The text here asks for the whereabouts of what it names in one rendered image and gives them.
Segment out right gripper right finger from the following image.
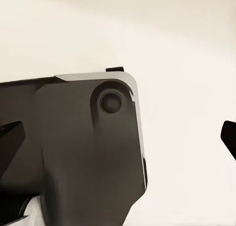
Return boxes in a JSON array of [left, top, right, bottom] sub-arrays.
[[220, 120, 236, 159]]

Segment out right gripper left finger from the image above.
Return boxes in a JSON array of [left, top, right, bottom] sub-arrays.
[[0, 121, 26, 179]]

